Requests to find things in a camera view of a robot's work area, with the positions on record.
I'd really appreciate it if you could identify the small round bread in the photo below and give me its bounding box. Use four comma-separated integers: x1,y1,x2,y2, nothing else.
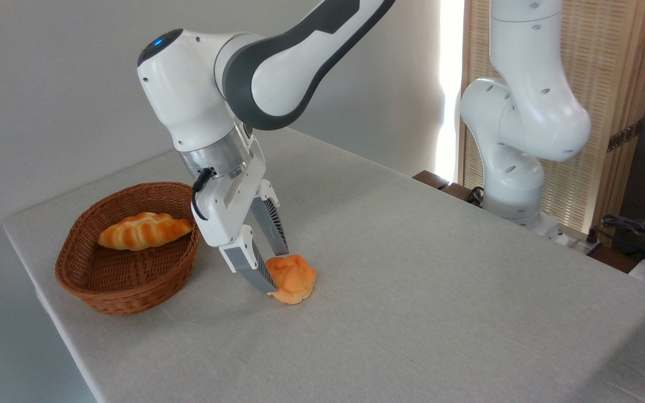
265,255,317,306

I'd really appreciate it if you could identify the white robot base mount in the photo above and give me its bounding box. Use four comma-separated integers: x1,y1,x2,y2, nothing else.
535,215,603,254

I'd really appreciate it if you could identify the brown wicker basket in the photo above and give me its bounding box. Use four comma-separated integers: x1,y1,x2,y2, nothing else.
55,181,201,317

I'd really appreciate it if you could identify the black cable bundle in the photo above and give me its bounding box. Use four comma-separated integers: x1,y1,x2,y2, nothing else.
600,208,645,265

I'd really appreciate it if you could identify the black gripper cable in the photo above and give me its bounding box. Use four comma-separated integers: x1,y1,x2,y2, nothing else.
191,167,215,221

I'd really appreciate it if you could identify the dark brown wooden board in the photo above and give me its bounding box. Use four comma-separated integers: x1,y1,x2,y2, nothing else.
412,171,483,207

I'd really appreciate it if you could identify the long braided bread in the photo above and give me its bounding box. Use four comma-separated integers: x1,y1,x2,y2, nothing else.
97,212,193,251

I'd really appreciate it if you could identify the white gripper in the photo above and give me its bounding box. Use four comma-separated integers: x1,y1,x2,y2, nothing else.
191,137,290,294

